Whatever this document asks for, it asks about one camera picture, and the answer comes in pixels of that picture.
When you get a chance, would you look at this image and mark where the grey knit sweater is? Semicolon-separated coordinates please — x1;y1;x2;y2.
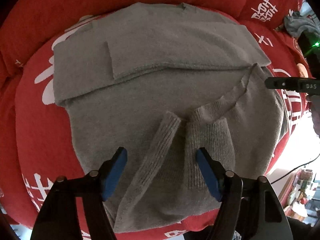
53;3;289;233

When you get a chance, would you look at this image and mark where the crumpled grey cloth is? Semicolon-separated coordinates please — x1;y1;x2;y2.
283;11;319;38

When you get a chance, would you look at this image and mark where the cluttered wooden shelf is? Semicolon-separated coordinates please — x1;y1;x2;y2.
278;168;319;226

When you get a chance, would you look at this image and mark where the red blanket with white characters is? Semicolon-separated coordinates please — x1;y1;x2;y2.
1;0;310;239

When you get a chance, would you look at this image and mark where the black cable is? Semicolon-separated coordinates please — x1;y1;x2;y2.
269;152;320;185

